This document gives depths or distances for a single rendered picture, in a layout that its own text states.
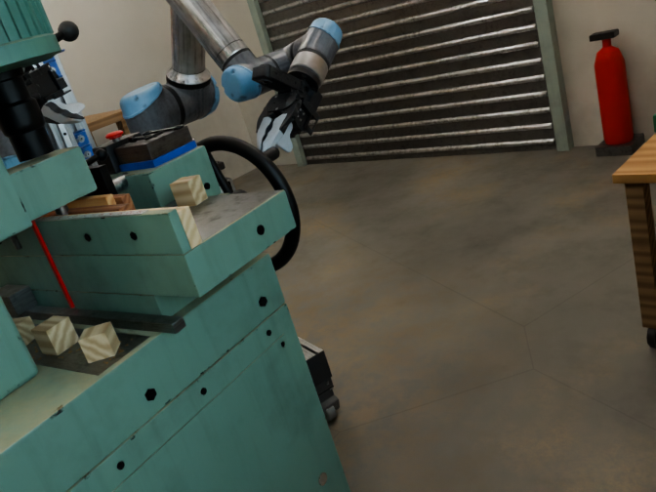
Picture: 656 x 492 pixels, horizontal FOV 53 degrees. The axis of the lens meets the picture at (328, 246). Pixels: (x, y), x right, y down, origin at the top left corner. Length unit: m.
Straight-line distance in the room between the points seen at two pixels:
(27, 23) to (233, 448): 0.64
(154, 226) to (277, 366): 0.34
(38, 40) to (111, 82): 3.88
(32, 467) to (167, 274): 0.26
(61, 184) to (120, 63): 3.91
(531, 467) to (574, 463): 0.10
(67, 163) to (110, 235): 0.17
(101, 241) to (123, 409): 0.22
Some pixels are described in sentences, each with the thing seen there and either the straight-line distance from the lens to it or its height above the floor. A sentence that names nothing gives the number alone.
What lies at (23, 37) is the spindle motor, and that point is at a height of 1.19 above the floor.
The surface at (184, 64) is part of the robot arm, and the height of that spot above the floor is 1.07.
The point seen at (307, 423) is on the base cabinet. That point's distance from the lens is 1.12.
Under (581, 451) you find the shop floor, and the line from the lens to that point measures 1.73.
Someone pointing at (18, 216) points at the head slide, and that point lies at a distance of 0.94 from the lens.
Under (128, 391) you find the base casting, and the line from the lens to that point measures 0.86.
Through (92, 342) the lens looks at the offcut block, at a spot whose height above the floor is 0.83.
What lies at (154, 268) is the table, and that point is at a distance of 0.87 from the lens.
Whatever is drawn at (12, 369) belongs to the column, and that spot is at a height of 0.83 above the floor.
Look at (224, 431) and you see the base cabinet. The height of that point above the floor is 0.62.
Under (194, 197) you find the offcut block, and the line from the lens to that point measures 1.02.
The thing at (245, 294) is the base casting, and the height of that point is 0.77.
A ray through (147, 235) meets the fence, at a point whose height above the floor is 0.93.
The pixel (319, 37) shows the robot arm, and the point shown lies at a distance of 1.43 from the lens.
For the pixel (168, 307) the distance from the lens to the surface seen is 0.91.
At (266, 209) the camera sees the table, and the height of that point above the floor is 0.89.
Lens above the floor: 1.13
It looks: 20 degrees down
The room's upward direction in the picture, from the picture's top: 17 degrees counter-clockwise
